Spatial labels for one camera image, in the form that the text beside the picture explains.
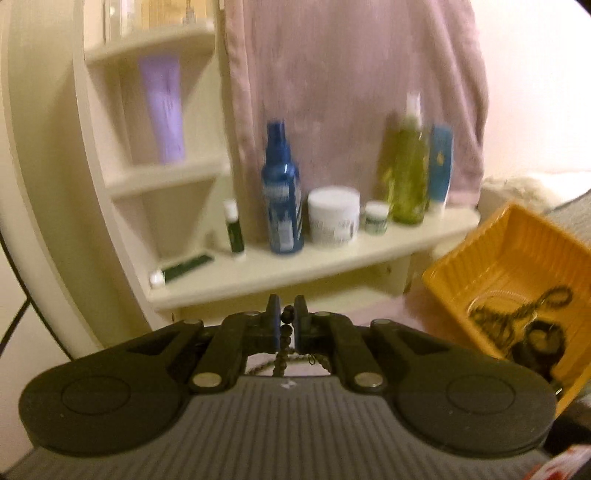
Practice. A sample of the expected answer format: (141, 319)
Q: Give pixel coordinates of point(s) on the grey woven pillow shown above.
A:
(577, 217)

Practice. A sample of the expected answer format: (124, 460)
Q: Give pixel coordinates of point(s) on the white green lip balm stick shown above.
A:
(234, 230)

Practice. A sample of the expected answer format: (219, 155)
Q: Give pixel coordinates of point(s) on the purple tube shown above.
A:
(164, 110)

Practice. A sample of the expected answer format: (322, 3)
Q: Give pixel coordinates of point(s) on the cream printed carton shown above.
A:
(175, 11)

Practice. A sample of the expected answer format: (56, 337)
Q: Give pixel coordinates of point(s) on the blue spray bottle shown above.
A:
(282, 194)

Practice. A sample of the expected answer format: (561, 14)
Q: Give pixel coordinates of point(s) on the small green-label jar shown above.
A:
(376, 219)

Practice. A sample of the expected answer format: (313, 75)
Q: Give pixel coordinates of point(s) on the pink fleece blanket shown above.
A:
(392, 309)

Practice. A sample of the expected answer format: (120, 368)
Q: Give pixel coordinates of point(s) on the dark green white-capped tube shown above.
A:
(184, 267)

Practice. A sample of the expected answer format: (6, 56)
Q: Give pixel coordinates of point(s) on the cream pillow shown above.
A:
(521, 189)

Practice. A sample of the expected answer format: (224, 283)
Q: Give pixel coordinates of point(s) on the blue and white tube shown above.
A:
(441, 170)

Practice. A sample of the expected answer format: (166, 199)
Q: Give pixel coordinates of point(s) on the green spray bottle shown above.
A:
(408, 175)

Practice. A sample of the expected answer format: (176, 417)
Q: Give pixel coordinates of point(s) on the cream corner shelf unit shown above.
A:
(323, 263)

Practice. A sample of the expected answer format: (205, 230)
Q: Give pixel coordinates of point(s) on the pink hanging towel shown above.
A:
(346, 69)

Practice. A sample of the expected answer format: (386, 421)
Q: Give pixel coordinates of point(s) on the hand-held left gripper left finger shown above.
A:
(275, 323)

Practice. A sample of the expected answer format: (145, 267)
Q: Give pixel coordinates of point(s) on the orange plastic tray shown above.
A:
(508, 240)

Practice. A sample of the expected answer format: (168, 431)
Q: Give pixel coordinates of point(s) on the white cream jar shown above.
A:
(333, 214)

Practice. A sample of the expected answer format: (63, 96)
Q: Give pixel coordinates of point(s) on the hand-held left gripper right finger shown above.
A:
(301, 323)

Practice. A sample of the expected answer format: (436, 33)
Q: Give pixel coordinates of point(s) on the red and white packet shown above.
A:
(563, 464)

